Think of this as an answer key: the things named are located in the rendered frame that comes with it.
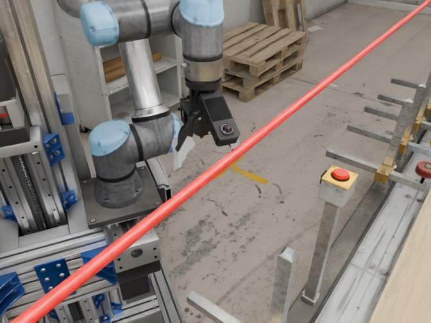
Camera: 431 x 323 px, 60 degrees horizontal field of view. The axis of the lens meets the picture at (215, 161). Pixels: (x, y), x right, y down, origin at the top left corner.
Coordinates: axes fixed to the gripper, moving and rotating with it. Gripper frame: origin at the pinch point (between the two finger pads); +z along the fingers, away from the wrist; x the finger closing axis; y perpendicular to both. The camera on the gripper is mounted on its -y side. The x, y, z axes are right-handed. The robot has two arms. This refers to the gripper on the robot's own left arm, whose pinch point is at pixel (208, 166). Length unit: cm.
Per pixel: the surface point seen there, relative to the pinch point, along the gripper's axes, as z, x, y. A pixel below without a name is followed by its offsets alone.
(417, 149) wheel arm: 48, -119, 36
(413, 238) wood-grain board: 42, -67, -9
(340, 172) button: 8.5, -34.1, -4.3
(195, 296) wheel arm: 47.4, 3.9, 1.4
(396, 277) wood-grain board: 42, -51, -19
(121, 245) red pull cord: -33, 23, -47
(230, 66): 98, -133, 278
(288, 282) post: 22.1, -11.3, -20.0
